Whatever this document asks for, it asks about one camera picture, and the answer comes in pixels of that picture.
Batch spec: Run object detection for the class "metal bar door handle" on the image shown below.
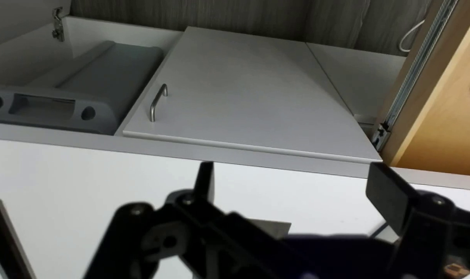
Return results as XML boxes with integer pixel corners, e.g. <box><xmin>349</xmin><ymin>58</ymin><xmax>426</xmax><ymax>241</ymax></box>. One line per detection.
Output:
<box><xmin>147</xmin><ymin>82</ymin><xmax>170</xmax><ymax>124</ymax></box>

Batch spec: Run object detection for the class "metal drawer slide rail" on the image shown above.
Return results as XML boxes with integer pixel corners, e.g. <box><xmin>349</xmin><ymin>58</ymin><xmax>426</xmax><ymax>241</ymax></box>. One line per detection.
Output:
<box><xmin>370</xmin><ymin>0</ymin><xmax>460</xmax><ymax>151</ymax></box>

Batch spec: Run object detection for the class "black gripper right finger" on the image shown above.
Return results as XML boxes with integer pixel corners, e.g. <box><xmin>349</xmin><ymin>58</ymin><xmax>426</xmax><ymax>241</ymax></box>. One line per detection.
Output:
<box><xmin>364</xmin><ymin>161</ymin><xmax>470</xmax><ymax>279</ymax></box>

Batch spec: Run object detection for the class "thin white wire loop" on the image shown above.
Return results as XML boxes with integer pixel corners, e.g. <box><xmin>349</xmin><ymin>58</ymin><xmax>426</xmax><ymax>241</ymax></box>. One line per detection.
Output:
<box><xmin>397</xmin><ymin>18</ymin><xmax>426</xmax><ymax>54</ymax></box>

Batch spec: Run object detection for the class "wooden drawer white front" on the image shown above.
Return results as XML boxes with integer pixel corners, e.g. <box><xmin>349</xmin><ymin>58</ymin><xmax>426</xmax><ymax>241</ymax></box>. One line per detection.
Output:
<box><xmin>378</xmin><ymin>0</ymin><xmax>470</xmax><ymax>176</ymax></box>

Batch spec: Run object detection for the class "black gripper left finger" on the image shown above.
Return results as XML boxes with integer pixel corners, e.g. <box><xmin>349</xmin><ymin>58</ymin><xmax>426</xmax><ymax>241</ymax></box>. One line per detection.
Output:
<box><xmin>83</xmin><ymin>161</ymin><xmax>293</xmax><ymax>279</ymax></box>

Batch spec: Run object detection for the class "white lower cabinet door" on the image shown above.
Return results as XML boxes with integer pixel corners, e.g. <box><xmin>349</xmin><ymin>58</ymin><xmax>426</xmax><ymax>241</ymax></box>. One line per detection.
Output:
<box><xmin>121</xmin><ymin>24</ymin><xmax>384</xmax><ymax>164</ymax></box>

